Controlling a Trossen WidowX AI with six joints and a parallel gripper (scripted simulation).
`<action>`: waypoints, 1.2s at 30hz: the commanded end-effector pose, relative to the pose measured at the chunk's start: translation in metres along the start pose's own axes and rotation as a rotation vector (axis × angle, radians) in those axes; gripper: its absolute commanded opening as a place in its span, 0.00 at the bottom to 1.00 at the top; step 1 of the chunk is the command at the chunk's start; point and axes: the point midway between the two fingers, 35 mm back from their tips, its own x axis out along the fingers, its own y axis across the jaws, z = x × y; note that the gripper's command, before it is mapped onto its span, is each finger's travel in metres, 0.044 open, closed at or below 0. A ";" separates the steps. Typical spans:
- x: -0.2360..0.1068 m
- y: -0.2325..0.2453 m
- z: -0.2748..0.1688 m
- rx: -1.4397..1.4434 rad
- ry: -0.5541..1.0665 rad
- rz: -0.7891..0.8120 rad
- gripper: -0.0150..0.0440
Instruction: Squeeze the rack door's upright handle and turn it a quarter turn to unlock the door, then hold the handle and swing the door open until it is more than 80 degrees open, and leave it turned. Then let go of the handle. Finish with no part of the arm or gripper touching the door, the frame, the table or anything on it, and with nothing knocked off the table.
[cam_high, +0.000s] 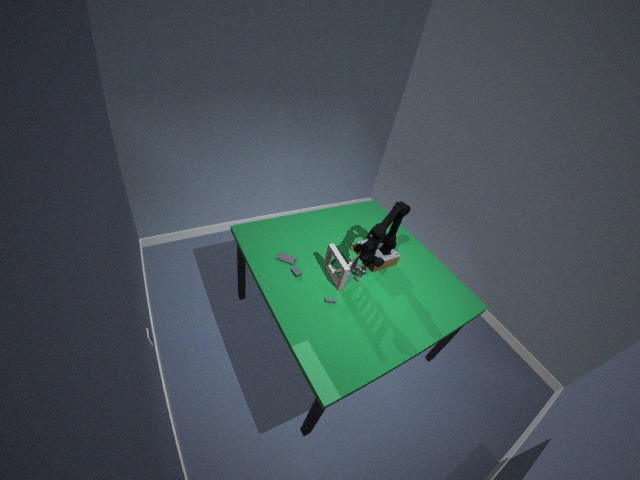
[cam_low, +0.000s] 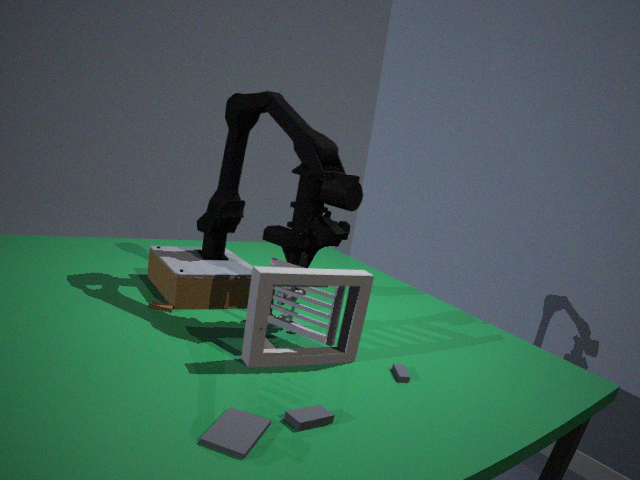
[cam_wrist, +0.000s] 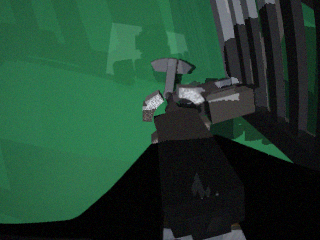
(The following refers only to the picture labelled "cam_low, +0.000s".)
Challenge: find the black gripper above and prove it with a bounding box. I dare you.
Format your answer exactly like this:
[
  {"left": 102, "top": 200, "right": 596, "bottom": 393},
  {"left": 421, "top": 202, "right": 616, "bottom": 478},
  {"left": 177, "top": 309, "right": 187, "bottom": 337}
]
[{"left": 263, "top": 197, "right": 328, "bottom": 268}]

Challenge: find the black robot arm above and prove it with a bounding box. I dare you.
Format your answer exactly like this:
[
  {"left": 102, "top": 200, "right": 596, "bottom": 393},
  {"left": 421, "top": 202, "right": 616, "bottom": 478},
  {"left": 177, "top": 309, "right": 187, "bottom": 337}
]
[{"left": 197, "top": 91, "right": 363, "bottom": 260}]

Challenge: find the grey rectangular frame with horizontal slats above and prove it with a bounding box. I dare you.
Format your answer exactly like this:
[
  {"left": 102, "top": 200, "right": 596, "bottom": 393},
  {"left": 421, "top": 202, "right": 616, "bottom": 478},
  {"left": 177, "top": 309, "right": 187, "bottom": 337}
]
[{"left": 242, "top": 251, "right": 374, "bottom": 368}]

